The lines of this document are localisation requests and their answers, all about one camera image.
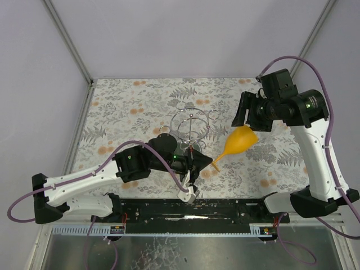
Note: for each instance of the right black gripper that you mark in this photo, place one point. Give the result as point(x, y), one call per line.
point(251, 111)

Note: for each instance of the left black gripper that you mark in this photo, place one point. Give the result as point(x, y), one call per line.
point(192, 162)

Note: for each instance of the orange plastic wine glass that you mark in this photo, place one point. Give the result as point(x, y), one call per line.
point(240, 140)

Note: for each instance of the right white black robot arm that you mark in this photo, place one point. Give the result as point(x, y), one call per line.
point(307, 116)

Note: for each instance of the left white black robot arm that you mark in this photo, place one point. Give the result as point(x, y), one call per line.
point(56, 197)

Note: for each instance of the floral patterned table mat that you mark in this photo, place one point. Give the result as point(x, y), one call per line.
point(140, 109)

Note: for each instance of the chrome wire wine glass rack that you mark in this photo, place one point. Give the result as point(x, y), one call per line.
point(190, 125)

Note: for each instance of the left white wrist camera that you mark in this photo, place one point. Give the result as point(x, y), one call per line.
point(192, 191)

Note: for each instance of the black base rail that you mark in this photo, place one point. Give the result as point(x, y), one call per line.
point(202, 212)

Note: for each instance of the white slotted cable duct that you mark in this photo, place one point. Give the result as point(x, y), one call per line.
point(231, 230)

